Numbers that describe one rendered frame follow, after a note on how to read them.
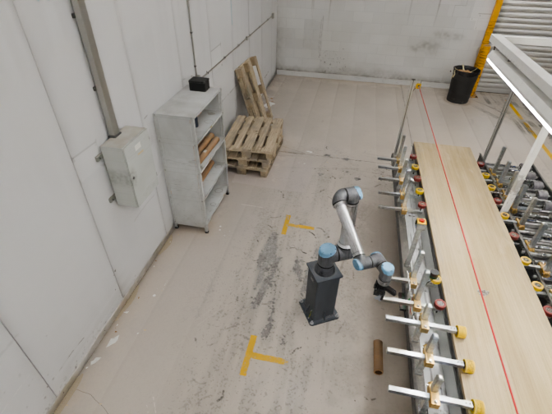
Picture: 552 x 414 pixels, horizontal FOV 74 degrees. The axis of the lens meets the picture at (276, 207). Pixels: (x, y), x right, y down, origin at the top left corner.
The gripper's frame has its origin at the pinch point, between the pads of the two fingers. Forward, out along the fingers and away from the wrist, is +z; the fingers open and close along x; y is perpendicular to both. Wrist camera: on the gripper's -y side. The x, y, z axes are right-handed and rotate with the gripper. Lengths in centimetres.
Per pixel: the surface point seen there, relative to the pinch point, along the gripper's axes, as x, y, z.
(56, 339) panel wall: 70, 239, 35
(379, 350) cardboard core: -6, -15, 74
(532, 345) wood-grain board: 22, -98, -10
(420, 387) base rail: 56, -28, 12
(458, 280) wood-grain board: -27, -59, -9
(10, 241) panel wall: 62, 242, -62
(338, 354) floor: 1, 20, 83
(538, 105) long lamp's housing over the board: -21, -51, -154
